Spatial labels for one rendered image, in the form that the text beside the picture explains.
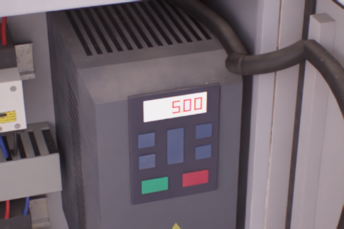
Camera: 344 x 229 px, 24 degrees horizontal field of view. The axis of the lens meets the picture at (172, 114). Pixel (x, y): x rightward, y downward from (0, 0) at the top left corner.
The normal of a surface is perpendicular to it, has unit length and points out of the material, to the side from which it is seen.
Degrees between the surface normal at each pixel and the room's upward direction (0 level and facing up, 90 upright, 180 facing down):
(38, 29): 90
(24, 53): 90
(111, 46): 0
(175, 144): 90
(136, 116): 90
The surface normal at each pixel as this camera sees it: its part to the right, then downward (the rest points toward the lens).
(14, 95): 0.30, 0.48
